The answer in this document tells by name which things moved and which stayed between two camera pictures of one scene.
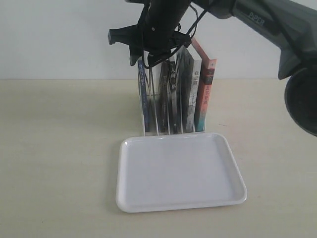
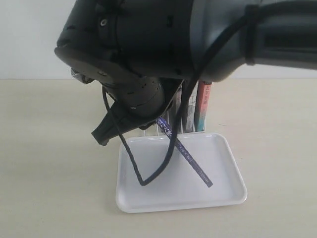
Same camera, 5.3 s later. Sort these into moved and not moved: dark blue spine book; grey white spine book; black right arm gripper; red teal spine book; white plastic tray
Moved: black right arm gripper; dark blue spine book
Not moved: white plastic tray; red teal spine book; grey white spine book
